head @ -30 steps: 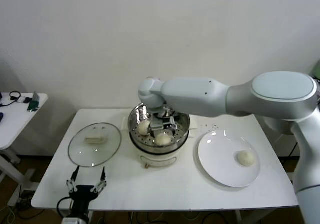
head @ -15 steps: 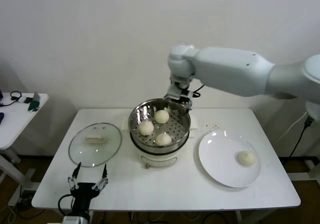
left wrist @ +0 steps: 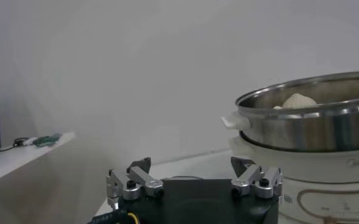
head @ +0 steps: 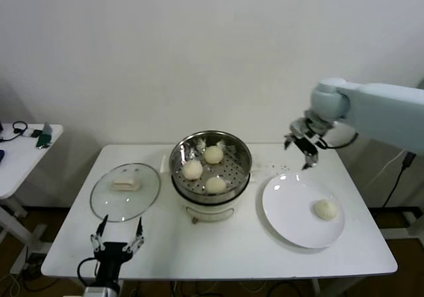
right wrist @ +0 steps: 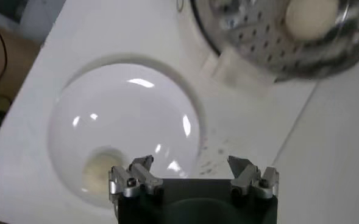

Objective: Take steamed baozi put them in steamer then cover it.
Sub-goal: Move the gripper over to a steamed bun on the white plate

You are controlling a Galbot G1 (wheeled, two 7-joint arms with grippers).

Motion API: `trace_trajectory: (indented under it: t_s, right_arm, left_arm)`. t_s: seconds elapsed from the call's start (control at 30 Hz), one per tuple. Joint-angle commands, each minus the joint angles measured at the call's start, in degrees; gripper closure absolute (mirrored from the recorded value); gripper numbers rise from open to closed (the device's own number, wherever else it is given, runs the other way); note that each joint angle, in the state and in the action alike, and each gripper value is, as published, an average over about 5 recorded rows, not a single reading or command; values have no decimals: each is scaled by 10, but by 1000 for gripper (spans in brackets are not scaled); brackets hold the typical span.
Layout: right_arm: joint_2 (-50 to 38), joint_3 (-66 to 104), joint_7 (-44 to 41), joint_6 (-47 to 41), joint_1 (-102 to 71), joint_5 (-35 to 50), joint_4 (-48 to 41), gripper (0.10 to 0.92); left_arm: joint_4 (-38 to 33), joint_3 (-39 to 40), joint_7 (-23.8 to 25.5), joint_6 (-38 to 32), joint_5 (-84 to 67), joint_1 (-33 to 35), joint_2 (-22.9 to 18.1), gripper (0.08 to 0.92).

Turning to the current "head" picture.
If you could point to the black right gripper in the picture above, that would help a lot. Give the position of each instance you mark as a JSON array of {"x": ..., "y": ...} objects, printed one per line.
[{"x": 313, "y": 138}]

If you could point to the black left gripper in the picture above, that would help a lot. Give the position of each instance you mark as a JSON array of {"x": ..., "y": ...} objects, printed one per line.
[{"x": 114, "y": 250}]

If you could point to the white steamed baozi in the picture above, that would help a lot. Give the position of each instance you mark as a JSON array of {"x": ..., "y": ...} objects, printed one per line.
[
  {"x": 325, "y": 209},
  {"x": 216, "y": 185},
  {"x": 192, "y": 170},
  {"x": 213, "y": 154}
]

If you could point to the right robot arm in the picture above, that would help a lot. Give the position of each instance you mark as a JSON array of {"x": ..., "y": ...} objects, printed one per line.
[{"x": 381, "y": 111}]

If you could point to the stainless steel steamer basket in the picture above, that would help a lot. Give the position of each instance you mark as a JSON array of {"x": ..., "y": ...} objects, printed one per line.
[{"x": 180, "y": 152}]

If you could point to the white round plate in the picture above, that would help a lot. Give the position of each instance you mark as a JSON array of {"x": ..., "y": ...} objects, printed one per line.
[{"x": 291, "y": 211}]

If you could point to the cream electric cooker base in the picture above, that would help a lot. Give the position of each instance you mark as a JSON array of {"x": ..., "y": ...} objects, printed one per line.
[{"x": 208, "y": 212}]

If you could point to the white floor power strip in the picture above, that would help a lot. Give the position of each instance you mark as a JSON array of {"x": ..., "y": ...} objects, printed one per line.
[{"x": 33, "y": 260}]

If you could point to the white side desk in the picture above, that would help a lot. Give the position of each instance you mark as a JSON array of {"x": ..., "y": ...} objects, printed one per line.
[{"x": 23, "y": 164}]

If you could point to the white table leg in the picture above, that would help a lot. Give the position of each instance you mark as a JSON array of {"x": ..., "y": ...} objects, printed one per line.
[{"x": 319, "y": 288}]

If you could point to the dark blue object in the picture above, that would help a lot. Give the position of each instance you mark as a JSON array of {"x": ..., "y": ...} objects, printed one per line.
[{"x": 2, "y": 156}]

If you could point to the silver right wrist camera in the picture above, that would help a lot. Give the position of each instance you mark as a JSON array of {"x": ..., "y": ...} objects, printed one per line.
[{"x": 298, "y": 126}]

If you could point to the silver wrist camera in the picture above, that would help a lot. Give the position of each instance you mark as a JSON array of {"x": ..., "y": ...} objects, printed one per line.
[
  {"x": 96, "y": 292},
  {"x": 298, "y": 126}
]

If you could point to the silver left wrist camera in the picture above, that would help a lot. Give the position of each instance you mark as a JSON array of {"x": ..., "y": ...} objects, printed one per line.
[{"x": 96, "y": 292}]

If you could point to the white desk base frame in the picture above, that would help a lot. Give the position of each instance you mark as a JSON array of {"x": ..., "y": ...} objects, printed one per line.
[{"x": 397, "y": 232}]

